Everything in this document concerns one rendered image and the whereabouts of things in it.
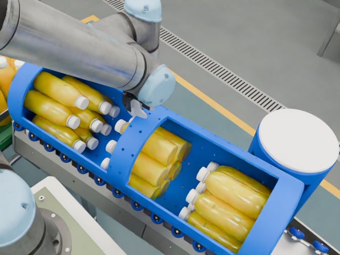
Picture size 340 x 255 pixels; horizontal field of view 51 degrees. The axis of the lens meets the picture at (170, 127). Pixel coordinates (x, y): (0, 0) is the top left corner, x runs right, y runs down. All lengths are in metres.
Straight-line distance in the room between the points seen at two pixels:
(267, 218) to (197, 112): 1.88
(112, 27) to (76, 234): 0.45
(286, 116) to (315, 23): 2.71
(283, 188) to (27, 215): 0.58
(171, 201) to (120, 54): 0.69
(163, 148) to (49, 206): 0.33
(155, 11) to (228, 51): 2.59
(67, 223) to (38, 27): 0.51
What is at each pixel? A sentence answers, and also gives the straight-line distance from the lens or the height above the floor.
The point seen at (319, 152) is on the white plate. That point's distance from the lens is 1.30.
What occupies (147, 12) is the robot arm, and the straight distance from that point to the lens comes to 0.73.
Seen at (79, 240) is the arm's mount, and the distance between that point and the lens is 0.83.
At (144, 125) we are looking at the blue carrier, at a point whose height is 1.23.
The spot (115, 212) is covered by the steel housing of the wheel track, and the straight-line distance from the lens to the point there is 1.23.
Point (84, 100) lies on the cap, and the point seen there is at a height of 1.16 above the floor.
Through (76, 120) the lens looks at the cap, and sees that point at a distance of 1.15.
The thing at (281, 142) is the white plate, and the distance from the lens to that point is 1.27.
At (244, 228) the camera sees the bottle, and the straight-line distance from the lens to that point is 0.96.
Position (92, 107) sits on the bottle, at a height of 1.11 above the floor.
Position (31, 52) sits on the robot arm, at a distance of 0.45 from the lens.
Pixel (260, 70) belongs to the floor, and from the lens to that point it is 3.19.
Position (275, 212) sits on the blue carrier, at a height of 1.23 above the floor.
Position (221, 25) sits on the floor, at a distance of 3.62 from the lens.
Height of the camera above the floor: 1.97
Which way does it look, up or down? 50 degrees down
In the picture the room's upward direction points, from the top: 7 degrees clockwise
